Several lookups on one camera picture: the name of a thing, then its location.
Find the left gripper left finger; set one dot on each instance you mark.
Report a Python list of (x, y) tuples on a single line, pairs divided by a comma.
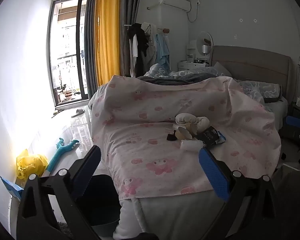
[(36, 219)]

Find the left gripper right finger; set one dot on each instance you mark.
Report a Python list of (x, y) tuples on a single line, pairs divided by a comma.
[(249, 210)]

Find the black tissue pack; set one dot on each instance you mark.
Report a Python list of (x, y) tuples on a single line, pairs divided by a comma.
[(209, 136)]

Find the white socks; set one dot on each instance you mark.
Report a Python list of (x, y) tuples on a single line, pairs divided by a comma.
[(198, 124)]

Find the cardboard tape roll core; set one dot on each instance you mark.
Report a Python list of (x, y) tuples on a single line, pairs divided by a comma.
[(187, 132)]

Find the black curved plastic piece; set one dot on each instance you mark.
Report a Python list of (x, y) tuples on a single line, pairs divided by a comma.
[(172, 137)]

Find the black trash bin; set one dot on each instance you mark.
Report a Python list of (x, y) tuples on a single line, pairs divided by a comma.
[(105, 206)]

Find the blue paper bag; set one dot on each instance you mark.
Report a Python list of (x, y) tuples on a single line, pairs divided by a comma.
[(14, 189)]

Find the grey blue patterned pillow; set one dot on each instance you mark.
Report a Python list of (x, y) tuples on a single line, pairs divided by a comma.
[(262, 92)]

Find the yellow plastic bag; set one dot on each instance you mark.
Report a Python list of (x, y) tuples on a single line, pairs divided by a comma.
[(30, 164)]

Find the white mattress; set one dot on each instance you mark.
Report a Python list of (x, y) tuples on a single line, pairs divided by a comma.
[(186, 216)]

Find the teal plush toy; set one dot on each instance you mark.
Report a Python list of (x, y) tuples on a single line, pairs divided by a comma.
[(62, 148)]

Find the brown bed headboard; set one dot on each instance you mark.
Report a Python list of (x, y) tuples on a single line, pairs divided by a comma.
[(257, 65)]

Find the white slipper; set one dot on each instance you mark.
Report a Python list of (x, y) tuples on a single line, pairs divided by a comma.
[(78, 112)]

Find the dark grey blanket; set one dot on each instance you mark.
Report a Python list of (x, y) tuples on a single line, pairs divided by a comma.
[(177, 80)]

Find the white dresser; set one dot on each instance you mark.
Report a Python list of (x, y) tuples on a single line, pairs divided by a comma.
[(194, 59)]

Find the round vanity mirror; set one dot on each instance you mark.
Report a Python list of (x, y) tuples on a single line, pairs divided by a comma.
[(204, 43)]

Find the pink patterned duvet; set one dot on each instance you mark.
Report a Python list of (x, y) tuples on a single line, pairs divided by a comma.
[(131, 120)]

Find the hanging clothes on rack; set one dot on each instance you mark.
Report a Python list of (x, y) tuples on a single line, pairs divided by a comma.
[(148, 47)]

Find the balcony window door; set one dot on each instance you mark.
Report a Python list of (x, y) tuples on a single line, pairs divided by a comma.
[(66, 51)]

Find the white air conditioner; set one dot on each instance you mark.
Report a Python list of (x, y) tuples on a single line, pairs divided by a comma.
[(179, 4)]

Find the grey curtain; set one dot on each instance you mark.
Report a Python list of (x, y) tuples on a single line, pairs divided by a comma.
[(128, 11)]

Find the yellow curtain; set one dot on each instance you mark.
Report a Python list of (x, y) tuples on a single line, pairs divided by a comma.
[(106, 37)]

